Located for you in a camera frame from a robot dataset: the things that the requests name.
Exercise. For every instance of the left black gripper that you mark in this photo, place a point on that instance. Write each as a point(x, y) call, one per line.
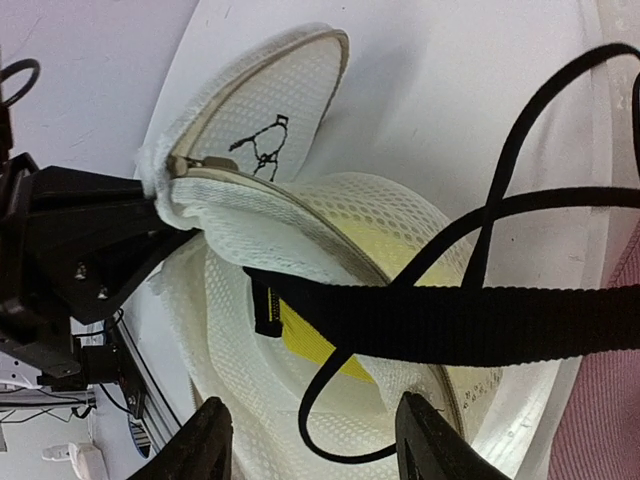
point(95, 238)

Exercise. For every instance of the beige zipper pull tab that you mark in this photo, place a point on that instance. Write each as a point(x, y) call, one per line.
point(179, 166)

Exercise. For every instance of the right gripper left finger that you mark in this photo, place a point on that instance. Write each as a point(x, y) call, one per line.
point(201, 449)

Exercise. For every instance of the white perforated plastic basket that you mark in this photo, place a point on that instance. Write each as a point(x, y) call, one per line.
point(576, 418)

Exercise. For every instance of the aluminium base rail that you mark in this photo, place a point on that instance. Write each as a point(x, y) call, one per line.
point(109, 362)

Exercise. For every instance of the white mesh laundry bag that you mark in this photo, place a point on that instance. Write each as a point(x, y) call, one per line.
point(241, 341)

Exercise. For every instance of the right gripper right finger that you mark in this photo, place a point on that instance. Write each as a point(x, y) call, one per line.
point(428, 448)

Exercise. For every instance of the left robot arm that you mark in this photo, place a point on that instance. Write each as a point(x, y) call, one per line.
point(75, 245)

